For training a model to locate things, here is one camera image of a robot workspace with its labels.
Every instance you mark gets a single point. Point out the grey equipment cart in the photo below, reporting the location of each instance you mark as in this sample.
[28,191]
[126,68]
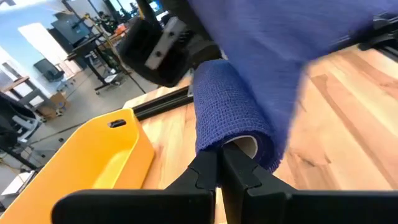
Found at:
[93,59]

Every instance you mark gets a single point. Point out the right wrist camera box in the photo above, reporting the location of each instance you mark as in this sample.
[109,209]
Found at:
[164,43]

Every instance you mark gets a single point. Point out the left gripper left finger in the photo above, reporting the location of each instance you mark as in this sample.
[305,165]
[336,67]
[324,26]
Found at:
[140,205]

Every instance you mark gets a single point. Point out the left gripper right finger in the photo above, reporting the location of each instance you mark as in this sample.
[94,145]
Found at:
[280,205]

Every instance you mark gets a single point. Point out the black aluminium table frame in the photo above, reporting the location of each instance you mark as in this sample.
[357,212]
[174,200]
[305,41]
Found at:
[161,104]

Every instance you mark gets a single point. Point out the yellow plastic bin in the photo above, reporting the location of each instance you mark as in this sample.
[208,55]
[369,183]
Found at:
[77,161]

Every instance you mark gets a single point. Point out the black monitor device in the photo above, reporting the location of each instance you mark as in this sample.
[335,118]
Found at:
[71,28]

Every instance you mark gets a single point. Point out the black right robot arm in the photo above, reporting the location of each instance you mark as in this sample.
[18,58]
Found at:
[180,12]

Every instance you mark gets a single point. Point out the black office chair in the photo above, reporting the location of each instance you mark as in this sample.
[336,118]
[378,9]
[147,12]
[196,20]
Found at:
[12,124]

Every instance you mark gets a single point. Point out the cardboard box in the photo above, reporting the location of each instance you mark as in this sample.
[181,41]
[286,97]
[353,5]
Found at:
[53,104]

